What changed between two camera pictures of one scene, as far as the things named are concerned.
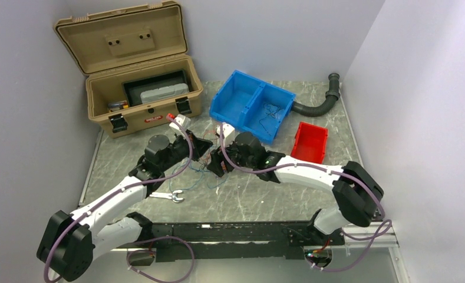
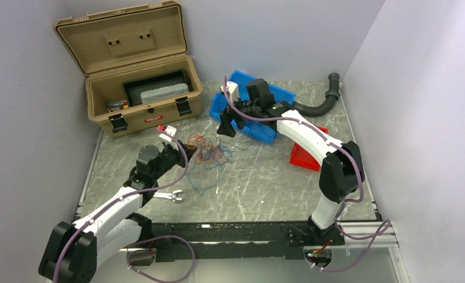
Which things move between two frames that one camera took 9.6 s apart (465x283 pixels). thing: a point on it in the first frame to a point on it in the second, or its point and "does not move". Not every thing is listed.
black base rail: (211, 240) does not move
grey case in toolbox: (162, 93) does not move
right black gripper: (215, 165) to (226, 118)
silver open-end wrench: (172, 196) does not move
